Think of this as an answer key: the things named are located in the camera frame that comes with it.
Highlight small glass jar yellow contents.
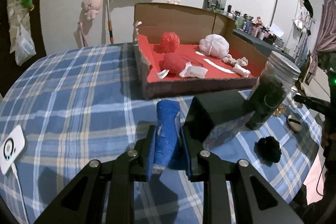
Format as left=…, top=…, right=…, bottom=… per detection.
left=273, top=101, right=289, bottom=117

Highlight beige crochet scrunchie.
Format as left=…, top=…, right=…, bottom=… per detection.
left=222, top=53, right=248, bottom=67

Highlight orange handled stick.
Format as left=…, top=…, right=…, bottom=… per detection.
left=106, top=0, right=114, bottom=44

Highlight white cloth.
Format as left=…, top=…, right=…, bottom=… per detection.
left=232, top=64, right=251, bottom=77

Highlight pink spotted plush toy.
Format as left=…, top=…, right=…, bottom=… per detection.
left=167, top=0, right=181, bottom=5

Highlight pink plush toy on wall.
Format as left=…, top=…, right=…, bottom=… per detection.
left=82, top=0, right=102, bottom=20

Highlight blue cloth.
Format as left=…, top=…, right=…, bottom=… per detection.
left=153, top=100, right=181, bottom=174

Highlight white fluffy scrunchie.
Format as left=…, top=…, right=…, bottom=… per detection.
left=284, top=86, right=298, bottom=109

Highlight coral mesh bath pouf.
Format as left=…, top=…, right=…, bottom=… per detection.
left=159, top=32, right=180, bottom=53

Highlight dark green covered side table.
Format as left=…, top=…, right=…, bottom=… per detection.
left=233, top=29, right=295, bottom=63

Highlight hanging door organizer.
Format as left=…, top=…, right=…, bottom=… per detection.
left=7, top=0, right=31, bottom=53

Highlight white mesh bath pouf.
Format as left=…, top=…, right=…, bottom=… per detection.
left=199, top=34, right=230, bottom=59

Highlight white wardrobe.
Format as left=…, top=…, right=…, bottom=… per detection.
left=271, top=0, right=311, bottom=59

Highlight large glass jar dark contents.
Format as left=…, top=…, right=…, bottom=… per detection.
left=245, top=51, right=301, bottom=130

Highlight black scrunchie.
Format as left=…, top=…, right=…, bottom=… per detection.
left=256, top=136, right=282, bottom=163

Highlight red heart plush sponge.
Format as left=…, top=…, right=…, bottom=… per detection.
left=157, top=53, right=191, bottom=79

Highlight floral cosmetic tin box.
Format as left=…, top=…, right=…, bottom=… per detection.
left=185, top=90, right=254, bottom=150

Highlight cardboard box red interior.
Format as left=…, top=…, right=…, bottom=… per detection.
left=133, top=3, right=267, bottom=100

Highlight dark wooden door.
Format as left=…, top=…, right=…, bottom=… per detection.
left=1, top=0, right=46, bottom=97

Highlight white sachet bag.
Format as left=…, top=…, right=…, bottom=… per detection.
left=179, top=62, right=208, bottom=79

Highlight beige powder puff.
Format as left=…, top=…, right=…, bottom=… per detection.
left=286, top=114, right=302, bottom=133

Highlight plastic bag on door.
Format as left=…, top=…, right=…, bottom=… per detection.
left=15, top=24, right=36, bottom=66

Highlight white charger device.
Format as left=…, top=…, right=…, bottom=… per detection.
left=0, top=125, right=26, bottom=175

